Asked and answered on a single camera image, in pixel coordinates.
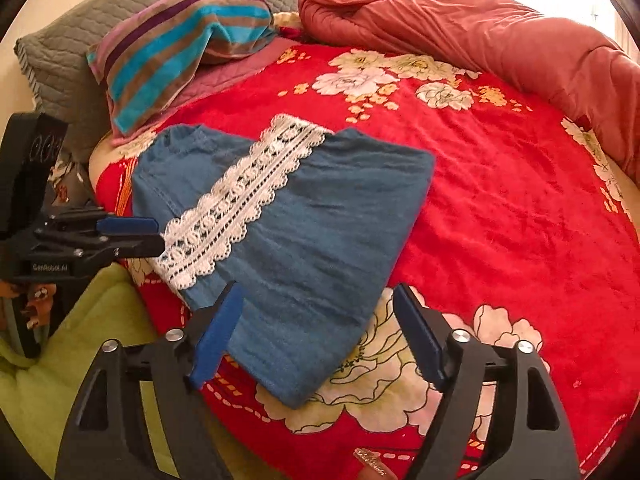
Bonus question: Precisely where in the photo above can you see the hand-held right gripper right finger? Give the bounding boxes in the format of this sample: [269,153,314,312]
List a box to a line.
[392,284,583,480]

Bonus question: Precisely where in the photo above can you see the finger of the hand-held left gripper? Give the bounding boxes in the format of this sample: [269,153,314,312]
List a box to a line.
[47,210,160,237]
[30,234,166,264]

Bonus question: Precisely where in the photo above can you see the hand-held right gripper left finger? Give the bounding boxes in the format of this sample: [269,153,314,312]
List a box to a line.
[54,281,246,480]

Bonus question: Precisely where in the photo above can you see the blue denim pants lace trim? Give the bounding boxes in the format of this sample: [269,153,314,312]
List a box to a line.
[131,114,437,409]

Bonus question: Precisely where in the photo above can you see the person's right hand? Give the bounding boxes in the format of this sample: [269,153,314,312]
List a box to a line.
[354,447,398,480]

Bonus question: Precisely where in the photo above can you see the floral patterned cloth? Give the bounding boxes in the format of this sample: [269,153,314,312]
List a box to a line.
[47,152,96,206]

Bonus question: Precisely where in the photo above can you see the grey quilted pillow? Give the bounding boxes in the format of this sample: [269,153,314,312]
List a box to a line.
[14,0,361,161]

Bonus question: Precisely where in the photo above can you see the striped towel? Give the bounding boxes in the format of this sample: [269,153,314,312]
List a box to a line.
[86,0,278,136]

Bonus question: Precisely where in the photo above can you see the light green cloth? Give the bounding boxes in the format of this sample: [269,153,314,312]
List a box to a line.
[0,262,271,480]

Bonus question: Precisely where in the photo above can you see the red floral blanket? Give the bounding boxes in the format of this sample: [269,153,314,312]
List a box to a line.
[90,42,640,480]

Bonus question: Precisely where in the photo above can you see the salmon red comforter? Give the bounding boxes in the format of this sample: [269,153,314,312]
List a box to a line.
[298,0,640,186]

